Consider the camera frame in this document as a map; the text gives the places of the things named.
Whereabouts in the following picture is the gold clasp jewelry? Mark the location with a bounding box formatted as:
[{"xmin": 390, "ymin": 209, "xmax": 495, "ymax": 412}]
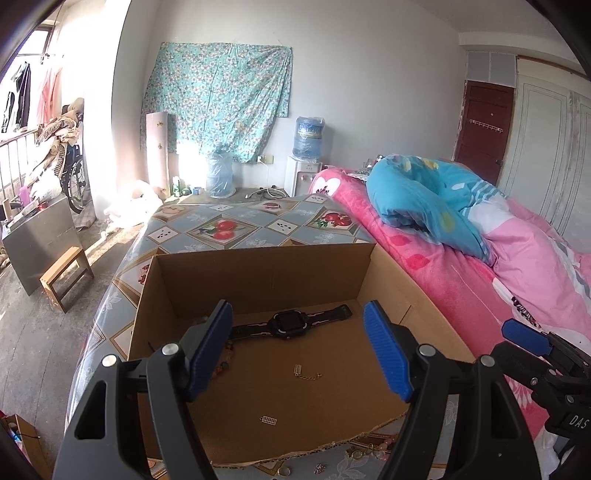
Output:
[{"xmin": 346, "ymin": 433, "xmax": 399, "ymax": 461}]

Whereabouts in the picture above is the silver chain with pendant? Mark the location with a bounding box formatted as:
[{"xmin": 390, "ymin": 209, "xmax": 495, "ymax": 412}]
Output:
[{"xmin": 292, "ymin": 363, "xmax": 325, "ymax": 382}]

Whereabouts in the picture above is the silver rectangular charm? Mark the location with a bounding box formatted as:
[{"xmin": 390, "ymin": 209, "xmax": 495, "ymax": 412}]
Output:
[{"xmin": 259, "ymin": 415, "xmax": 277, "ymax": 426}]

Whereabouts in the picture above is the pink blanket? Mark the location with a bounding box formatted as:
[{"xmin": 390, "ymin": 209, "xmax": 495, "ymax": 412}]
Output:
[{"xmin": 307, "ymin": 166, "xmax": 591, "ymax": 439}]

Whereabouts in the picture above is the small wooden stool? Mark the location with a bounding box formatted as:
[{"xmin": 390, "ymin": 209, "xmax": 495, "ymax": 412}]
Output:
[{"xmin": 39, "ymin": 246, "xmax": 94, "ymax": 313}]

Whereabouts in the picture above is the brown cardboard box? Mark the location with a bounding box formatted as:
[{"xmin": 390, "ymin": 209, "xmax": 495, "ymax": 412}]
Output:
[{"xmin": 129, "ymin": 243, "xmax": 473, "ymax": 467}]

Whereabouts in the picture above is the white wardrobe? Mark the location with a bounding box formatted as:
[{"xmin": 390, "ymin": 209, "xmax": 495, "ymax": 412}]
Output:
[{"xmin": 499, "ymin": 57, "xmax": 590, "ymax": 253}]

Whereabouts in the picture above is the blue patterned quilt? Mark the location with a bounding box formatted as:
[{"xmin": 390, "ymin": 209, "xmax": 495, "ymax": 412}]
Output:
[{"xmin": 366, "ymin": 155, "xmax": 511, "ymax": 266}]

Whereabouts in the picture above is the black wrist watch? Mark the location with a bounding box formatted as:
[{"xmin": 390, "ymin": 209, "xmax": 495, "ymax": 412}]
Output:
[{"xmin": 229, "ymin": 304, "xmax": 353, "ymax": 341}]

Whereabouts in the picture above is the grey metal cabinet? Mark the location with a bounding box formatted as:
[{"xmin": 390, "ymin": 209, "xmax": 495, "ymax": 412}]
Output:
[{"xmin": 2, "ymin": 194, "xmax": 81, "ymax": 296}]

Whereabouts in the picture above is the fruit patterned tablecloth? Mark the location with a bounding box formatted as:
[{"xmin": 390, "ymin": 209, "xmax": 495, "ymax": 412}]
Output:
[{"xmin": 69, "ymin": 195, "xmax": 404, "ymax": 479}]

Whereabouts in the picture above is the dark red door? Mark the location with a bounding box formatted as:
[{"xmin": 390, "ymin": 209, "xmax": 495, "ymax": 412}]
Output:
[{"xmin": 454, "ymin": 80, "xmax": 515, "ymax": 185}]

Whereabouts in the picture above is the bicycle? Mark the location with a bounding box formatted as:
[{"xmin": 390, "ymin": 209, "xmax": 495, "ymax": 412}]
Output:
[{"xmin": 60, "ymin": 144, "xmax": 91, "ymax": 214}]

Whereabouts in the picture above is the clear plastic bag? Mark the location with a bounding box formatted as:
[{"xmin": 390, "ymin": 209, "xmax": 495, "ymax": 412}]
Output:
[{"xmin": 205, "ymin": 149, "xmax": 235, "ymax": 199}]

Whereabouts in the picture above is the white narrow cabinet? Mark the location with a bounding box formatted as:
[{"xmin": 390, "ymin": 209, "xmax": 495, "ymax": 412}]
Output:
[{"xmin": 146, "ymin": 112, "xmax": 169, "ymax": 191}]

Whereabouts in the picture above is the white water dispenser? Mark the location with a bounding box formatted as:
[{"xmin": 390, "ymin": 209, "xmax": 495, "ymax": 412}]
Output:
[{"xmin": 283, "ymin": 157, "xmax": 322, "ymax": 197}]

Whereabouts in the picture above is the blue water bottle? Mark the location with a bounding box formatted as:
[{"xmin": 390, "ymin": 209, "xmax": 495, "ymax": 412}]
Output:
[{"xmin": 293, "ymin": 117, "xmax": 325, "ymax": 162}]

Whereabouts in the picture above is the floral teal curtain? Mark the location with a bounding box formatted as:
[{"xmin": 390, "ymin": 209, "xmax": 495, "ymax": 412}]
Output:
[{"xmin": 141, "ymin": 42, "xmax": 294, "ymax": 163}]

